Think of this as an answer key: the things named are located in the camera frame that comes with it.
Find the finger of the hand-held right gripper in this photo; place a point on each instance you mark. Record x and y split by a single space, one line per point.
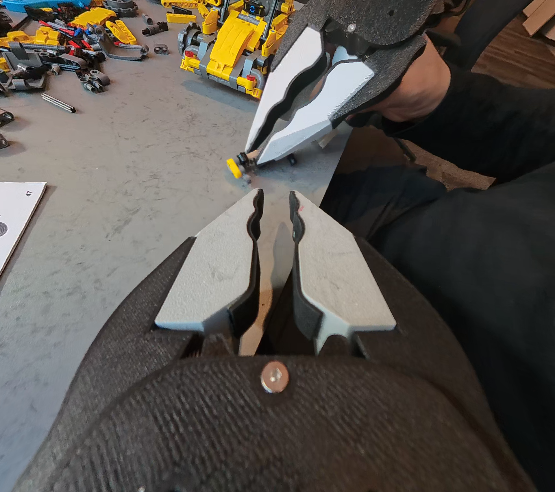
290 67
334 97

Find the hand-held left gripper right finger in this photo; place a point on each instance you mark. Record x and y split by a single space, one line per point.
342 284

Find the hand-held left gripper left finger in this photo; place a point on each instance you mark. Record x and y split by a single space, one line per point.
208 279

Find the small black connector assembly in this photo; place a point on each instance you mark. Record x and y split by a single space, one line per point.
248 160

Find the small yellow two-hole beam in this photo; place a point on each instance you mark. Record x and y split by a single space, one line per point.
234 166

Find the person's right forearm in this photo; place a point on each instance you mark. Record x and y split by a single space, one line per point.
498 132

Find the grey desk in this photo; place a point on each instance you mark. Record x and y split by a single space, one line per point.
130 175

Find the person's right hand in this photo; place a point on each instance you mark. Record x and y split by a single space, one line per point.
416 84

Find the yellow toy vehicle model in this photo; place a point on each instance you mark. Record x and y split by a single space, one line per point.
234 45

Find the person's black clothing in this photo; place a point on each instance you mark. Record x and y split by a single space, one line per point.
477 284

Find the cardboard box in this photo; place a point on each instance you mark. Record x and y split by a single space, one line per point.
542 10

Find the building instruction booklet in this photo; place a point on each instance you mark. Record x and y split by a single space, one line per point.
17 206

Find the pile of building pieces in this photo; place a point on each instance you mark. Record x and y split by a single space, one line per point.
78 32

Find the black axle rod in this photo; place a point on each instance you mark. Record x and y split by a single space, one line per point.
58 103

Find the yellow grey connector piece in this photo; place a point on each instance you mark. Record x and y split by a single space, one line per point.
2 141

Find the grey oval connector piece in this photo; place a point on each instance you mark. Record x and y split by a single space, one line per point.
4 117

